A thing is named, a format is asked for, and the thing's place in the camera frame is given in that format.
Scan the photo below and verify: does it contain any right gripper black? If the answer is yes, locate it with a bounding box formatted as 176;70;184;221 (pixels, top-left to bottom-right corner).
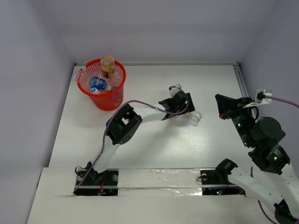
214;93;255;146

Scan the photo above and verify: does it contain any clear bottle with red cap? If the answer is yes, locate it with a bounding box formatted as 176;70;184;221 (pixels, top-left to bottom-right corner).
183;111;203;126

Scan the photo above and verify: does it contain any clear ribbed plastic bottle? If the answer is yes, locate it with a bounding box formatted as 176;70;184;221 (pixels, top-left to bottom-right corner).
111;72;123;86

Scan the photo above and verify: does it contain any small orange juice bottle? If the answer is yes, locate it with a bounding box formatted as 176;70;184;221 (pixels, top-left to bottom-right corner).
97;91;110;95

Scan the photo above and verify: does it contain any orange bottle with blue label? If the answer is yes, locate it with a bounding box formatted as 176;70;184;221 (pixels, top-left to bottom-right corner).
100;55;114;79

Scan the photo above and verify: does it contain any clear bottle blue label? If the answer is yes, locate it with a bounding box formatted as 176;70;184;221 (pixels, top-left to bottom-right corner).
74;69;113;91
90;87;117;95

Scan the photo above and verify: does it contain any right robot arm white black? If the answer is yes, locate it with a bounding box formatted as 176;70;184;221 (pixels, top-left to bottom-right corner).
215;94;299;224

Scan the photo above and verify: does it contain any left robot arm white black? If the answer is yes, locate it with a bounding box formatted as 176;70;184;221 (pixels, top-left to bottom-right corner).
84;90;195;184

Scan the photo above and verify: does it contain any red plastic mesh bin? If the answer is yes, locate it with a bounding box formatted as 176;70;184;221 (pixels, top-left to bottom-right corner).
77;58;127;111

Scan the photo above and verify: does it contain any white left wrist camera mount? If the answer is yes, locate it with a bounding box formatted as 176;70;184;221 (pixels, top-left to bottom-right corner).
169;84;183;98

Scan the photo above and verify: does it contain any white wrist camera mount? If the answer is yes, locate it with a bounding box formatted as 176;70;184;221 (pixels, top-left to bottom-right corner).
169;84;183;98
243;89;272;108

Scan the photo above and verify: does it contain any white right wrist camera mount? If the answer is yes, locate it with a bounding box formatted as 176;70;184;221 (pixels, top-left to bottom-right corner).
243;89;272;108

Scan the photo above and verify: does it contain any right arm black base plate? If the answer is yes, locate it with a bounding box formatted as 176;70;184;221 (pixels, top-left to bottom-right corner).
197;169;245;196

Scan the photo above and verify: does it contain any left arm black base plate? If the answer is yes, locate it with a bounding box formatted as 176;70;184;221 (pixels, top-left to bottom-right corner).
74;169;119;196

